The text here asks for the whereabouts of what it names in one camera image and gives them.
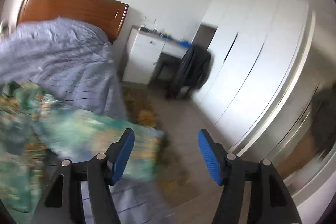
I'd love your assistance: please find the green floral silk garment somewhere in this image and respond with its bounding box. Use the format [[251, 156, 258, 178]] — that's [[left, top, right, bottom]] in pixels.
[[0, 81, 166, 214]]

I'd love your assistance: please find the blue plaid bed sheet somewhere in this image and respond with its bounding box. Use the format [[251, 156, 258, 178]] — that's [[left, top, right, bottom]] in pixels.
[[1, 18, 170, 223]]

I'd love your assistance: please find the brown wooden headboard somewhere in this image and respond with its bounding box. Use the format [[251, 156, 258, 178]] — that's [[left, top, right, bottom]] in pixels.
[[17, 0, 129, 42]]

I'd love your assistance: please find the white wardrobe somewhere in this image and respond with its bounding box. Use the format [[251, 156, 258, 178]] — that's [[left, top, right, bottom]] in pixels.
[[192, 0, 315, 151]]

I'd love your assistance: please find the dark jacket on chair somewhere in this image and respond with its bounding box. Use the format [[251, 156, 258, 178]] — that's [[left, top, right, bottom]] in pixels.
[[165, 44, 211, 99]]

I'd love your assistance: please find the patterned floor rug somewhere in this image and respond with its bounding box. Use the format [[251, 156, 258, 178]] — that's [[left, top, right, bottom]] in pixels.
[[122, 86, 190, 193]]

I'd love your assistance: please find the white desk with drawers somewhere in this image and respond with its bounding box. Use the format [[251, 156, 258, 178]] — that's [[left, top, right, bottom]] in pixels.
[[122, 26, 187, 85]]

